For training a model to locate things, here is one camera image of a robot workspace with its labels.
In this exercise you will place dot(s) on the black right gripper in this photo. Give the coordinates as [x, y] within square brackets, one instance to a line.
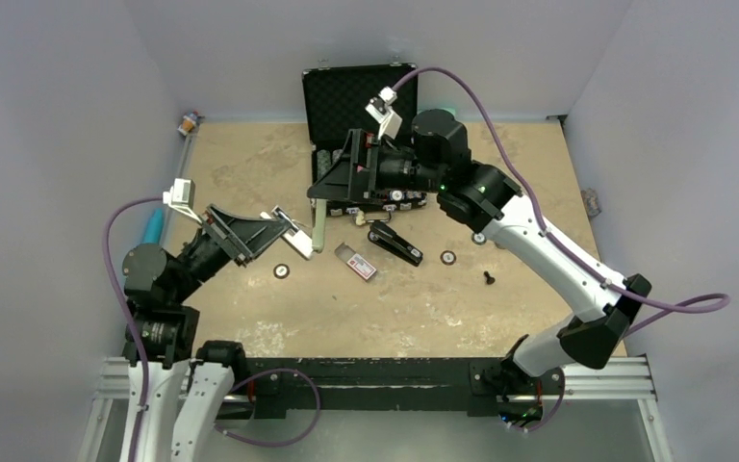
[344, 181]

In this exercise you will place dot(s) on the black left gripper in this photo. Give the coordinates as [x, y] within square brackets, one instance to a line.
[244, 237]

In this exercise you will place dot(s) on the black stapler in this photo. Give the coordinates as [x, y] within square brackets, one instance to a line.
[384, 236]

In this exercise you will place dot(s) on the pale green stapler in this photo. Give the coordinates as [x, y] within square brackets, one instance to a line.
[318, 230]

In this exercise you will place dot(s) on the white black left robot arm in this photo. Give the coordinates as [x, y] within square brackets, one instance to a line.
[175, 390]

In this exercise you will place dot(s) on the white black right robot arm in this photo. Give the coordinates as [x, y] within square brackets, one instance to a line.
[438, 160]

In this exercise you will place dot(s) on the green chip stack left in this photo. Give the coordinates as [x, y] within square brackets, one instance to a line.
[324, 162]

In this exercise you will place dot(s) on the left poker chip on table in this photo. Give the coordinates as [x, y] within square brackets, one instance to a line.
[281, 271]

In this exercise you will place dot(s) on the poker chip on table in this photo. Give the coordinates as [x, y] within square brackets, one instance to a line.
[448, 258]
[281, 271]

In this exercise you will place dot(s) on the brown chip stack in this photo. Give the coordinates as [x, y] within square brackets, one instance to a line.
[417, 199]

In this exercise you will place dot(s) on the black poker chip case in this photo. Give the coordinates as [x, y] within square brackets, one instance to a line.
[335, 99]

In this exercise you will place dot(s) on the right poker chip on table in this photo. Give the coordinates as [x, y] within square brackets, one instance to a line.
[448, 258]

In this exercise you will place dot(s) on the mint green flashlight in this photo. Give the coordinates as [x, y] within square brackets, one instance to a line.
[450, 110]

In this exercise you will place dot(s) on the small orange bottle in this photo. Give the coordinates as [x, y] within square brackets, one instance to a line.
[190, 121]

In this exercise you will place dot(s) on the small black screw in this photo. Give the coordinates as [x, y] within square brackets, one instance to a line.
[489, 279]

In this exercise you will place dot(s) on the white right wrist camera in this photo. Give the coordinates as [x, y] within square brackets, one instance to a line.
[380, 108]

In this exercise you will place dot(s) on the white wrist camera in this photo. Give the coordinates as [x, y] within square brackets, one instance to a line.
[380, 108]
[180, 198]

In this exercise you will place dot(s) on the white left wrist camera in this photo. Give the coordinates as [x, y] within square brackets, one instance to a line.
[180, 198]

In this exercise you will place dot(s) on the teal blue handle tool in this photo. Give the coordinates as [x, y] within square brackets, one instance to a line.
[154, 227]

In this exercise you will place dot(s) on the grey object at right wall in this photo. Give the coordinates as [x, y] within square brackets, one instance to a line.
[590, 199]

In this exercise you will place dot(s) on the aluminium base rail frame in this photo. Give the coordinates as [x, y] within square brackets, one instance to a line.
[478, 387]

